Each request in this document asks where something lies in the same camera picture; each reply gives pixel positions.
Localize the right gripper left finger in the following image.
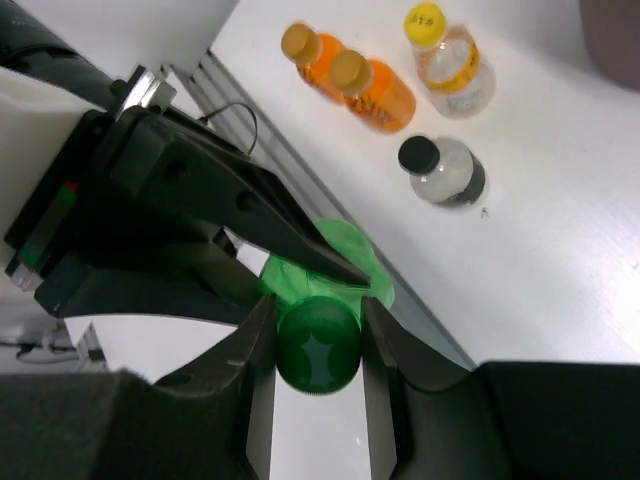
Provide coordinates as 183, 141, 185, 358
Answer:
1, 296, 278, 479

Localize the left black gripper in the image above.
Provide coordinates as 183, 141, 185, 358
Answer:
3, 107, 260, 325

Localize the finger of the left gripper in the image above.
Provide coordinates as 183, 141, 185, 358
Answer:
124, 107, 370, 286

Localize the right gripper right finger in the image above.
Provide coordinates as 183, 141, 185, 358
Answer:
362, 298, 639, 479

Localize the green plastic bottle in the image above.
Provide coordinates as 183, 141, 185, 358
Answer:
260, 218, 395, 395

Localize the orange bottle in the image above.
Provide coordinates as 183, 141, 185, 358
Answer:
281, 22, 345, 105
329, 49, 416, 133

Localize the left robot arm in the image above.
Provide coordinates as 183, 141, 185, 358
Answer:
1, 1, 370, 325

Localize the dark brown plastic bin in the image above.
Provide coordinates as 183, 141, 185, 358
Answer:
579, 0, 639, 91

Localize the clear bottle black cap left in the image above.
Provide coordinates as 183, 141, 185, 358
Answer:
397, 135, 487, 209

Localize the clear bottle yellow cap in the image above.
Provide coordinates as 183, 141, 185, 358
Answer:
404, 2, 496, 119

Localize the black base cable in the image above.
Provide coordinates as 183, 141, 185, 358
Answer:
197, 102, 259, 156

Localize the aluminium table frame rail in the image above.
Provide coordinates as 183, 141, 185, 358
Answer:
161, 52, 475, 369

